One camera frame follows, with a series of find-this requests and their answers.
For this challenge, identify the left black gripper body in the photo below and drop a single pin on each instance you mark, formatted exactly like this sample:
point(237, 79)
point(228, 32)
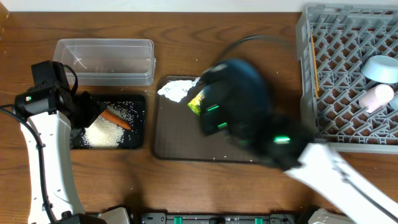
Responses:
point(89, 110)

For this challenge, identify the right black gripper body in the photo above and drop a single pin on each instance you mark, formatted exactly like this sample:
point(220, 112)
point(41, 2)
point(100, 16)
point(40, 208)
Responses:
point(215, 121)

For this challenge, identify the dark blue plate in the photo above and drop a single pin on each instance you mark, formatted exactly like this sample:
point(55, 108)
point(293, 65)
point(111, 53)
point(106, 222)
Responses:
point(241, 91)

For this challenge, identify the orange carrot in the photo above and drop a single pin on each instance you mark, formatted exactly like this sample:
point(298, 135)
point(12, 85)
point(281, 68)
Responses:
point(111, 117)

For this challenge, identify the pile of white rice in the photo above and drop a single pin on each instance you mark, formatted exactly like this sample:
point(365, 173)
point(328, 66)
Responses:
point(103, 134)

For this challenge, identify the white pink cup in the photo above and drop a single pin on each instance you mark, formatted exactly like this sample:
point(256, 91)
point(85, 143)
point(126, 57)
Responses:
point(376, 97)

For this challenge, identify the light blue bowl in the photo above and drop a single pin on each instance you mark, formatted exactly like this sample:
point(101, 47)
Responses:
point(380, 68)

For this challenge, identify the light blue cup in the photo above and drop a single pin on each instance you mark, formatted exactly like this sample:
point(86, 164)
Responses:
point(394, 103)

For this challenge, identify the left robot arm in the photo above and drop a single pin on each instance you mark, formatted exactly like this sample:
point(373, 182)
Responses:
point(48, 117)

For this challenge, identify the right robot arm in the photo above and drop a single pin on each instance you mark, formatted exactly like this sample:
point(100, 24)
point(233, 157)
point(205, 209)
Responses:
point(282, 143)

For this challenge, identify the grey dishwasher rack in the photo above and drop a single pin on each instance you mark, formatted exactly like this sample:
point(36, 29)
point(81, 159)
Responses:
point(345, 38)

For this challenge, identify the green foil snack wrapper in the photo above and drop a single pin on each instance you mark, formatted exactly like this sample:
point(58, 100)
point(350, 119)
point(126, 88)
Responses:
point(195, 103)

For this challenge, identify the black plastic bin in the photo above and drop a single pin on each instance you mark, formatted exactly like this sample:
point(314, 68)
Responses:
point(105, 98)

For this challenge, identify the clear plastic bin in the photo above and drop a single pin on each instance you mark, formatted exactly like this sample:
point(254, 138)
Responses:
point(108, 62)

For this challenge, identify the crumpled white paper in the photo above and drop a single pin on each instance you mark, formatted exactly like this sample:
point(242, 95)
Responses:
point(178, 89)

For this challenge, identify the dark brown serving tray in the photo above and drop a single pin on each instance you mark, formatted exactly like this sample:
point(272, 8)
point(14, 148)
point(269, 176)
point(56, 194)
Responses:
point(178, 136)

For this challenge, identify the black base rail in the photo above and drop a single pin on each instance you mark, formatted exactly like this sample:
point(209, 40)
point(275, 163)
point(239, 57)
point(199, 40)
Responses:
point(180, 218)

